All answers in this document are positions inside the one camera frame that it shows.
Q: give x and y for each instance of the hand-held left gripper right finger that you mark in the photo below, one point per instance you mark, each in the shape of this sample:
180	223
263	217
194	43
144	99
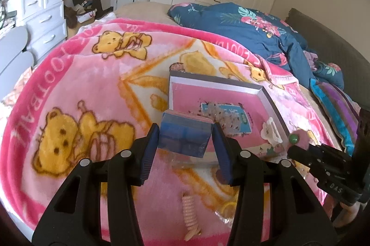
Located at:
222	155

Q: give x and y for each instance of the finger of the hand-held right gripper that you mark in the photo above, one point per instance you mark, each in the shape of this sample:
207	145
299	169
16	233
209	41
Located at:
329	151
299	155

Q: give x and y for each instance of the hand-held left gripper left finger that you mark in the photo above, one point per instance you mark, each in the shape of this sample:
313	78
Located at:
150	155

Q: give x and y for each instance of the blue plastic box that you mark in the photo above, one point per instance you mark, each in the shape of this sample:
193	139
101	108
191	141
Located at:
185	136

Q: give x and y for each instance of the pink cardboard tray box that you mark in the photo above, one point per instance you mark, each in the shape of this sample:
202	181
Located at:
199	94

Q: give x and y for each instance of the person's right hand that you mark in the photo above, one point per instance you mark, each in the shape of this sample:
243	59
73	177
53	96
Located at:
348	215

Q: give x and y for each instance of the white flower hair clip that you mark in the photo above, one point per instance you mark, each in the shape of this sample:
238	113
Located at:
271	130

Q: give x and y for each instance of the clear glitter packet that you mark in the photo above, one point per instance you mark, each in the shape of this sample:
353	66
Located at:
215	117

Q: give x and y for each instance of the striped purple blue pillow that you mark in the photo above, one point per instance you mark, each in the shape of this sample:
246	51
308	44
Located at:
332	107

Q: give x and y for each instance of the brown furry hair bobble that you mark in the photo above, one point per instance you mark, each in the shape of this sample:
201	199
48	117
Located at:
177	67

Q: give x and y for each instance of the lilac cloth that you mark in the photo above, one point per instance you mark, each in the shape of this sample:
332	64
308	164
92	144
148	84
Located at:
310	58

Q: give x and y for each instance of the pink bear print blanket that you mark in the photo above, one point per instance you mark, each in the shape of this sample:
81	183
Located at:
86	84

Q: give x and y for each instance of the grey upholstered headboard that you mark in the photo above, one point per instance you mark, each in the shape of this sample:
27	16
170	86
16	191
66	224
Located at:
332	46

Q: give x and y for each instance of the navy floral duvet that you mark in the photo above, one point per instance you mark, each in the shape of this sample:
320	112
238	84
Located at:
231	29

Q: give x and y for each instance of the beige bed sheet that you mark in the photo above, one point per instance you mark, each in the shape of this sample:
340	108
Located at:
138	11

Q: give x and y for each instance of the white paper bag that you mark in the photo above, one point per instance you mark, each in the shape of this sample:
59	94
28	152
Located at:
86	17

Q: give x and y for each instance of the peach patterned sheet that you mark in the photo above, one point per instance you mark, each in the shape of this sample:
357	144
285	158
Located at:
14	87

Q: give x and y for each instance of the brown plush toy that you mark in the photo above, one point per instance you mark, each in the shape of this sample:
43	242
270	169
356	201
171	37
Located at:
70	17

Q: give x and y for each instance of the grey oval panel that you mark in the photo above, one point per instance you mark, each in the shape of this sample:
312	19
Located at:
16	66
13	42

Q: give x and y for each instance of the white drawer chest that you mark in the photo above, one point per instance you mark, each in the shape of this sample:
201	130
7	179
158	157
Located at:
43	20

